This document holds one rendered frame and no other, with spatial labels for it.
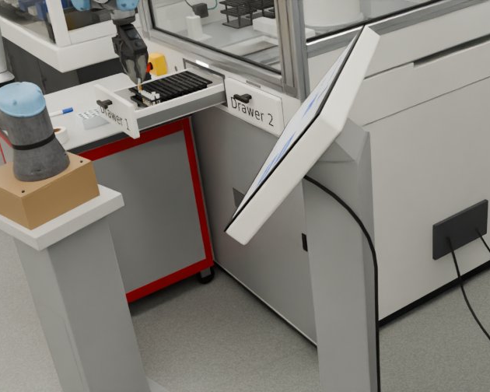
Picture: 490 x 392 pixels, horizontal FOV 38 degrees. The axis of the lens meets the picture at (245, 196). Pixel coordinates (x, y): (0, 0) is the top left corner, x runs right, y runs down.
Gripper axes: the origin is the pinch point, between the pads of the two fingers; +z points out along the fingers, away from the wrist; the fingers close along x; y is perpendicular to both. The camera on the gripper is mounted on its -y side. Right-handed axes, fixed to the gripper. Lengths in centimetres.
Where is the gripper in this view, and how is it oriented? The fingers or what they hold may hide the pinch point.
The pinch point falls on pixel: (139, 80)
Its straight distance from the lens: 232.0
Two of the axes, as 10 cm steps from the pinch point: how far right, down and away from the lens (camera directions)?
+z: 1.3, 8.7, 4.7
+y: -5.3, -3.4, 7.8
